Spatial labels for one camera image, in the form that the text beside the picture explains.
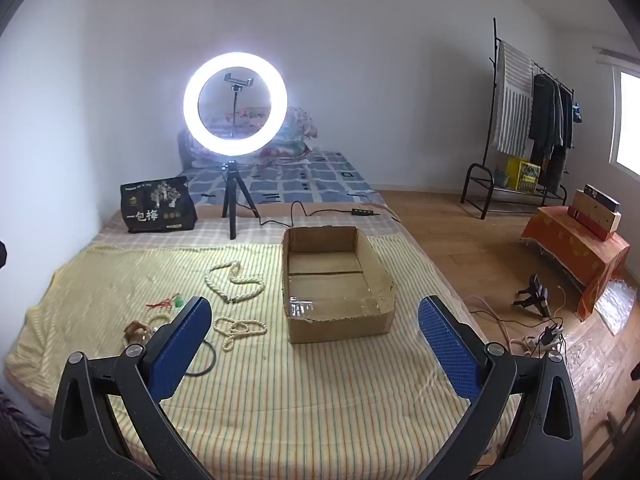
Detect white power strip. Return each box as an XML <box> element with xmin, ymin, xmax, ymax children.
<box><xmin>520</xmin><ymin>325</ymin><xmax>566</xmax><ymax>356</ymax></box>

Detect black power cable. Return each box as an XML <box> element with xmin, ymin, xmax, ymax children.
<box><xmin>259</xmin><ymin>201</ymin><xmax>356</xmax><ymax>228</ymax></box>

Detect beige and black box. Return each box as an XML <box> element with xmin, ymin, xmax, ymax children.
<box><xmin>568</xmin><ymin>185</ymin><xmax>622</xmax><ymax>242</ymax></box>

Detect white ring light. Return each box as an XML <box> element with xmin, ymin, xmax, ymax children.
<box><xmin>183</xmin><ymin>51</ymin><xmax>288</xmax><ymax>157</ymax></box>

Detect small black floor tripod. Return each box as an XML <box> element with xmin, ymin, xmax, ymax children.
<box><xmin>512</xmin><ymin>274</ymin><xmax>553</xmax><ymax>318</ymax></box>

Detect orange cloth covered table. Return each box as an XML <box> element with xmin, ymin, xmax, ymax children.
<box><xmin>520</xmin><ymin>205</ymin><xmax>631</xmax><ymax>322</ymax></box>

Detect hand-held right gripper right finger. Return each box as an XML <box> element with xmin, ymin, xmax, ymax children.
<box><xmin>417</xmin><ymin>295</ymin><xmax>585</xmax><ymax>480</ymax></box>

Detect black printed bag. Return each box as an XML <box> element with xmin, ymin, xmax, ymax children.
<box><xmin>120</xmin><ymin>176</ymin><xmax>198</xmax><ymax>235</ymax></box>

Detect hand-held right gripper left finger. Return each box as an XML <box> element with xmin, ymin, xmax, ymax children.
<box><xmin>49</xmin><ymin>296</ymin><xmax>213</xmax><ymax>480</ymax></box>

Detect thin pearl necklace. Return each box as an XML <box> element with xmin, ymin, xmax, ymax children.
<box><xmin>213</xmin><ymin>316</ymin><xmax>268</xmax><ymax>352</ymax></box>

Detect blue checkered bedsheet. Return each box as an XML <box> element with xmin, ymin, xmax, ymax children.
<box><xmin>187</xmin><ymin>150</ymin><xmax>388</xmax><ymax>208</ymax></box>

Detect black phone holder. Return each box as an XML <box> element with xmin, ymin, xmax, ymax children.
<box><xmin>223</xmin><ymin>72</ymin><xmax>257</xmax><ymax>138</ymax></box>

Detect thick braided pearl necklace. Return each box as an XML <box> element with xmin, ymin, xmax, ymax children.
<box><xmin>205</xmin><ymin>261</ymin><xmax>266</xmax><ymax>305</ymax></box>

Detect dark patterned cloth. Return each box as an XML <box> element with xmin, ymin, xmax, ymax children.
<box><xmin>0</xmin><ymin>390</ymin><xmax>51</xmax><ymax>480</ymax></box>

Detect window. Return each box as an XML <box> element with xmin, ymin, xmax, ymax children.
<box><xmin>609</xmin><ymin>67</ymin><xmax>640</xmax><ymax>183</ymax></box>

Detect brown ornament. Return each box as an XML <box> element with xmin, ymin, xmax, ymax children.
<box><xmin>125</xmin><ymin>321</ymin><xmax>153</xmax><ymax>346</ymax></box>

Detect folded floral quilts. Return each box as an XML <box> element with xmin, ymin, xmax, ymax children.
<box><xmin>177</xmin><ymin>106</ymin><xmax>319</xmax><ymax>168</ymax></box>

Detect yellow striped blanket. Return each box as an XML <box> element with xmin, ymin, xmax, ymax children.
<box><xmin>5</xmin><ymin>235</ymin><xmax>521</xmax><ymax>480</ymax></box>

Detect striped hanging cloth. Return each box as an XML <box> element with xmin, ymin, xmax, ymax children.
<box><xmin>495</xmin><ymin>41</ymin><xmax>535</xmax><ymax>157</ymax></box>

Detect cardboard box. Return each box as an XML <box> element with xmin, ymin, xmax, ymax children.
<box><xmin>281</xmin><ymin>226</ymin><xmax>397</xmax><ymax>345</ymax></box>

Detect black clothes rack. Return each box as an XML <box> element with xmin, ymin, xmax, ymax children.
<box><xmin>461</xmin><ymin>17</ymin><xmax>576</xmax><ymax>220</ymax></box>

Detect white floor cable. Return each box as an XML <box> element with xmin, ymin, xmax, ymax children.
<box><xmin>462</xmin><ymin>295</ymin><xmax>526</xmax><ymax>356</ymax></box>

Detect green pendant with red cord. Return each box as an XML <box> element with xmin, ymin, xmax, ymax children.
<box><xmin>146</xmin><ymin>296</ymin><xmax>187</xmax><ymax>311</ymax></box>

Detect black ring cord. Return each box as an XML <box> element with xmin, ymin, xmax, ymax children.
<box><xmin>187</xmin><ymin>340</ymin><xmax>217</xmax><ymax>377</ymax></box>

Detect yellow crate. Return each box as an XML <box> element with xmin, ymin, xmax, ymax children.
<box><xmin>506</xmin><ymin>157</ymin><xmax>542</xmax><ymax>192</ymax></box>

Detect beige plaid sheet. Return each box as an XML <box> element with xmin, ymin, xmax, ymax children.
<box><xmin>97</xmin><ymin>212</ymin><xmax>406</xmax><ymax>252</ymax></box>

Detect dark hanging clothes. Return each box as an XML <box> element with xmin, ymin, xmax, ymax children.
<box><xmin>528</xmin><ymin>74</ymin><xmax>575</xmax><ymax>193</ymax></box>

